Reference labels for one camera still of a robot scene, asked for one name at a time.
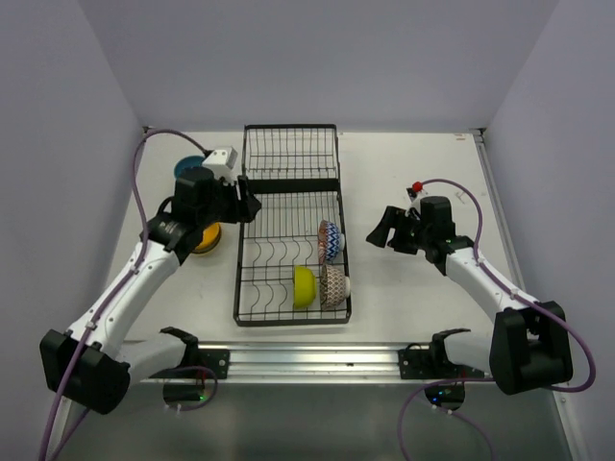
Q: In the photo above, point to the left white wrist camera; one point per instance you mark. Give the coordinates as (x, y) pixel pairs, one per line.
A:
(221, 162)

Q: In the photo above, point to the blue zigzag patterned bowl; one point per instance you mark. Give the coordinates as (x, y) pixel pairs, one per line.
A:
(331, 241)

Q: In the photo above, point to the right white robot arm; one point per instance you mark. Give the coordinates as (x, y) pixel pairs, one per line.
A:
(528, 348)

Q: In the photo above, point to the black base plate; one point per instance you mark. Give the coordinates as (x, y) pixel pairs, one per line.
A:
(418, 362)
(217, 360)

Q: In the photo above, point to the orange ceramic bowl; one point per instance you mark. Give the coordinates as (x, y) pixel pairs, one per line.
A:
(211, 237)

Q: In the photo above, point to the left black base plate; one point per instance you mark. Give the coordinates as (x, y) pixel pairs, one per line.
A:
(217, 360)

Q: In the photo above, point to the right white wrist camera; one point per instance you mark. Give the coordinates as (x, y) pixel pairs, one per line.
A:
(416, 194)

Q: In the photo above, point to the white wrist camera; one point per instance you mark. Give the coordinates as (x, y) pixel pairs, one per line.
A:
(221, 162)
(416, 194)

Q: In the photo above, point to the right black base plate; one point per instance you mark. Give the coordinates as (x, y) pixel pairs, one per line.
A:
(418, 362)

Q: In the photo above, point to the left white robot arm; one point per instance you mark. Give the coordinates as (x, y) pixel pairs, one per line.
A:
(88, 363)

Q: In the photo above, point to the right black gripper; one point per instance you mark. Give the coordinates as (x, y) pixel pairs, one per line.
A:
(393, 216)

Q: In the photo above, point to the brown scale patterned bowl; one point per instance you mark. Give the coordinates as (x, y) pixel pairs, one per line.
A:
(335, 287)

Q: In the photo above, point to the aluminium mounting rail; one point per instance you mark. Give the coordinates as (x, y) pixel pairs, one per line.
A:
(318, 363)

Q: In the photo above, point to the pale grey-green bowl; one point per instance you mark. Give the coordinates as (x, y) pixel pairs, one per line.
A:
(205, 252)

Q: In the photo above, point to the black wire dish rack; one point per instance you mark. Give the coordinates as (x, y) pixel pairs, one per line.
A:
(294, 171)

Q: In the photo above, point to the lime yellow bowl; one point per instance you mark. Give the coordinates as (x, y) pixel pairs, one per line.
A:
(304, 287)

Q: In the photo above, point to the blue ceramic bowl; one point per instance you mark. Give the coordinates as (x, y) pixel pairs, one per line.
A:
(187, 163)

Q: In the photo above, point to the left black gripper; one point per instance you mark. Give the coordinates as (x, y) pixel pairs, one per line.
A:
(243, 209)

